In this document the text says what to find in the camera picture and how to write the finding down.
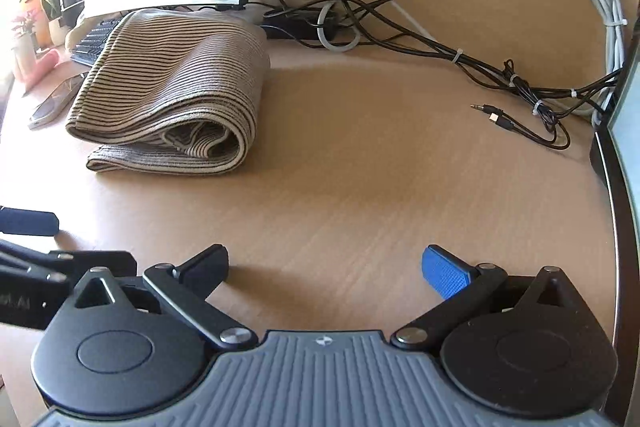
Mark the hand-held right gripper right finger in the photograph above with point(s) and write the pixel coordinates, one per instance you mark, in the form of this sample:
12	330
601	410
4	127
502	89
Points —
446	274

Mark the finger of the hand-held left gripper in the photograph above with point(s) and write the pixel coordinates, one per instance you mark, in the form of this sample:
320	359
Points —
30	222
100	263

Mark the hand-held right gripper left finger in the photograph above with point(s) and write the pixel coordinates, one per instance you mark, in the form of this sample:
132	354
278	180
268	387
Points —
210	268

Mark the striped shirt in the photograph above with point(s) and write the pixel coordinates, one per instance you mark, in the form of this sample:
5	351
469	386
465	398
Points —
175	72

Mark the smartphone with light case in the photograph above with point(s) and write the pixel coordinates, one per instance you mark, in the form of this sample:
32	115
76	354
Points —
55	103

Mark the pink object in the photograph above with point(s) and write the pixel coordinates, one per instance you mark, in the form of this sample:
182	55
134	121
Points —
42	67

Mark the small flower vase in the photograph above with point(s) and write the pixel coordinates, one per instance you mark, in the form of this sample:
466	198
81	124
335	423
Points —
24	42

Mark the black keyboard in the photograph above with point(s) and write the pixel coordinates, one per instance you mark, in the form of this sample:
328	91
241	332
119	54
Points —
95	42

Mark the green potted plant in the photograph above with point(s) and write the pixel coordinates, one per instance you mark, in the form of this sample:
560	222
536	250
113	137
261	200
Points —
49	2

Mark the right computer monitor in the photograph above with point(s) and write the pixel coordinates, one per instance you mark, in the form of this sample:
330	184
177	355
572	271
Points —
630	122

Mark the black adapter box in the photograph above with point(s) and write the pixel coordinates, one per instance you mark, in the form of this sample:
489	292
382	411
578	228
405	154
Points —
295	28

